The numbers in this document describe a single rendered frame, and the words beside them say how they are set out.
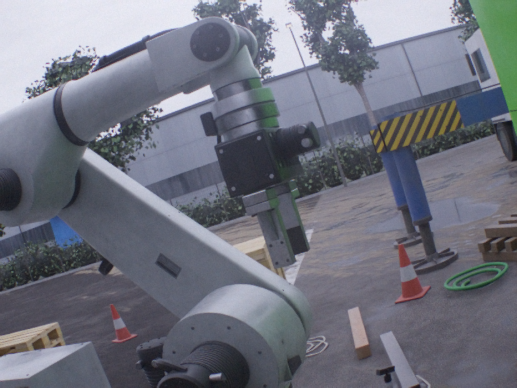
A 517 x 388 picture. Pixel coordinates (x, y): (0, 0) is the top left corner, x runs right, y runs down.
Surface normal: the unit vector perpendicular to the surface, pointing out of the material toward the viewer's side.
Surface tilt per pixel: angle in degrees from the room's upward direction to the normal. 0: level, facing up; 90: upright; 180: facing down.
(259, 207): 90
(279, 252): 90
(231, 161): 90
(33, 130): 73
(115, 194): 90
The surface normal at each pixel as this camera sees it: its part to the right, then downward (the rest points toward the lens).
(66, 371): 0.90, -0.29
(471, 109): -0.14, 0.07
